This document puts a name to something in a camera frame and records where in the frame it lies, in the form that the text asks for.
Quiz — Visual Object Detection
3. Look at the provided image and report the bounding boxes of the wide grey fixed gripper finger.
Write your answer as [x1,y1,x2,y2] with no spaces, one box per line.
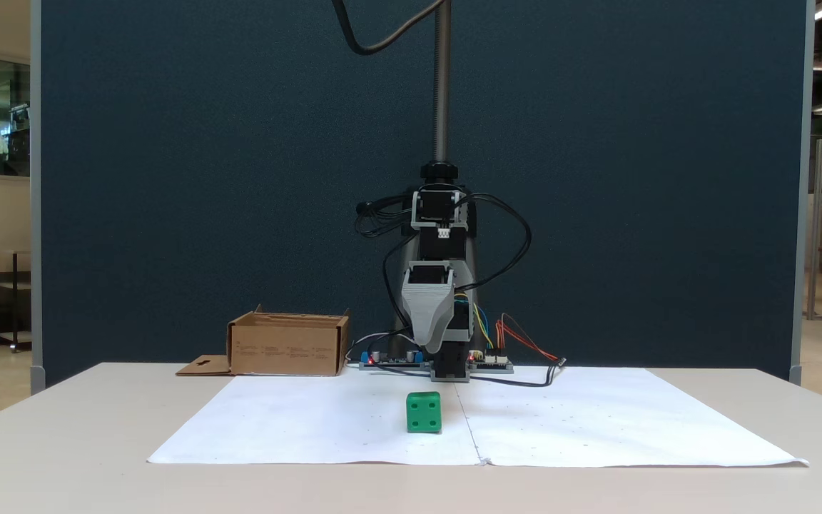
[402,293,455,355]

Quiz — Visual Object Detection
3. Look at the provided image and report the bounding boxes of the green dice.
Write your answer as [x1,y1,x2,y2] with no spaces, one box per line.
[406,391,442,434]

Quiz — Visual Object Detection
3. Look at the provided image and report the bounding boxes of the blue circuit board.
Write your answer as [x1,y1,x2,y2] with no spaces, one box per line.
[360,348,430,371]

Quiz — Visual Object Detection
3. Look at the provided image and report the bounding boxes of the brown cardboard box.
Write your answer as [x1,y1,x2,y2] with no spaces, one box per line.
[176,305,351,378]

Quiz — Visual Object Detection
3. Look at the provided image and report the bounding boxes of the white paper sheet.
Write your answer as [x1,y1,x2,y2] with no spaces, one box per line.
[147,368,809,468]

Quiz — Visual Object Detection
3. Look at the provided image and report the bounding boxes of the black and grey tripod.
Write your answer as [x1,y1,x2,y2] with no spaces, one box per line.
[356,0,483,361]

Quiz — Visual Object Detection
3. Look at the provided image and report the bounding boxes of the dark blue partition panel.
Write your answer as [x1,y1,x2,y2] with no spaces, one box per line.
[31,0,815,386]

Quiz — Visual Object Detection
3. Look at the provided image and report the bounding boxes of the black shelf cart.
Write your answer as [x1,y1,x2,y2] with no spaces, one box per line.
[0,249,32,354]

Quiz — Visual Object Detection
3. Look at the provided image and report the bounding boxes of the thin black servo wire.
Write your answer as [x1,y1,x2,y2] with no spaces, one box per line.
[382,239,422,336]
[454,191,532,293]
[355,196,416,238]

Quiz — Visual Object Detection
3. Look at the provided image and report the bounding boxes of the yellow jumper wire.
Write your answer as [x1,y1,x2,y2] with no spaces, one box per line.
[475,303,495,351]

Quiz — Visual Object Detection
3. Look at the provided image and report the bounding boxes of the grey power cable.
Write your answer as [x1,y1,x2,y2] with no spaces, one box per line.
[345,332,419,366]

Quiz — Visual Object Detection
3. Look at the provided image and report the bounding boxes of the circuit board with jumper wires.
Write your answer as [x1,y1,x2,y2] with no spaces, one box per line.
[470,350,514,374]

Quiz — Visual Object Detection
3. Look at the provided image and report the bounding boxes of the orange and red wires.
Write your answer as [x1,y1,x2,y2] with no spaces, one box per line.
[495,313,560,363]

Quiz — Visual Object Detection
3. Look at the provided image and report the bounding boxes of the black cable with white connector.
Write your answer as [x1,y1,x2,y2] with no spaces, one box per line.
[470,357,567,388]

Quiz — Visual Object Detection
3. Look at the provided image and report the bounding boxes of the thick black camera cable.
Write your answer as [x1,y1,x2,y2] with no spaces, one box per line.
[333,0,447,56]

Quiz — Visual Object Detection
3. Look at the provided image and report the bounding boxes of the framed wall window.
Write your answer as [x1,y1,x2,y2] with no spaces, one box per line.
[0,49,31,185]

